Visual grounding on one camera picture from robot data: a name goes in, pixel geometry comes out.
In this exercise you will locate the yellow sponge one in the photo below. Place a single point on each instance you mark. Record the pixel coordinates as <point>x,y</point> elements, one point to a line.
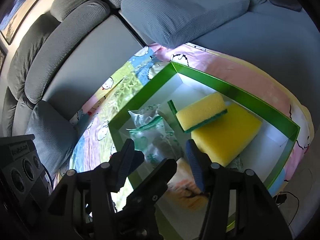
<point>201,112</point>

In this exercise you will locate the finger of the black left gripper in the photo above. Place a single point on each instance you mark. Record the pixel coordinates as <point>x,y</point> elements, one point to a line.
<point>137,157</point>
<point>137,220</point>

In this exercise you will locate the large clear tea bag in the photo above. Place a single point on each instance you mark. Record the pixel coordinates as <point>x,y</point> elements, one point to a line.
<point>157,141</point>

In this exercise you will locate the grey pillow right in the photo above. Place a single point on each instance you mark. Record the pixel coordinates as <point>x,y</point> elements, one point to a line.
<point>172,23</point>

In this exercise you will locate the grey pillow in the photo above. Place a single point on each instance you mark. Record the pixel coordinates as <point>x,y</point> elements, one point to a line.
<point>172,23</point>
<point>55,137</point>

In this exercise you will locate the cartoon print bed sheet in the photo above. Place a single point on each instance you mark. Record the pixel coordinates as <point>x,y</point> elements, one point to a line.
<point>96,146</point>

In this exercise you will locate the yellow sponge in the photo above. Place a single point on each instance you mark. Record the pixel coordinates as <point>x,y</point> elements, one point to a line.
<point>226,137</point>

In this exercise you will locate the green cardboard box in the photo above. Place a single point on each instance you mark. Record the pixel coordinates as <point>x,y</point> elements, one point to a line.
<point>266,154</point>

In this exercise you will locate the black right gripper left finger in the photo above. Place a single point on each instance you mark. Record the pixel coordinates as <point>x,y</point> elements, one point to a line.
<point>80,207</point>

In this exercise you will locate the white tissue pack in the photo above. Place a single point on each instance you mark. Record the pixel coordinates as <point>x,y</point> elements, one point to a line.
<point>182,189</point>

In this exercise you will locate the small clear tea bag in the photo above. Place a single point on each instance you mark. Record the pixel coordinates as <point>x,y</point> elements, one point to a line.
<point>147,118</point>

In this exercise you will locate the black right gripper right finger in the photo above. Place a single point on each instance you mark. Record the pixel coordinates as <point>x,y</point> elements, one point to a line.
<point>240,206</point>

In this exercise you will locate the grey sofa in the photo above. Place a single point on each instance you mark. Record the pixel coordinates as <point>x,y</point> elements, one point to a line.
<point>84,59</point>

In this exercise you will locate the grey pillow left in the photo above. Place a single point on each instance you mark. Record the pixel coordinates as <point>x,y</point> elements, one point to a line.
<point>55,137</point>

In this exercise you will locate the framed landscape painting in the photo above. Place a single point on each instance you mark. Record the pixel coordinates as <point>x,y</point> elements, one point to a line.
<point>13,13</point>

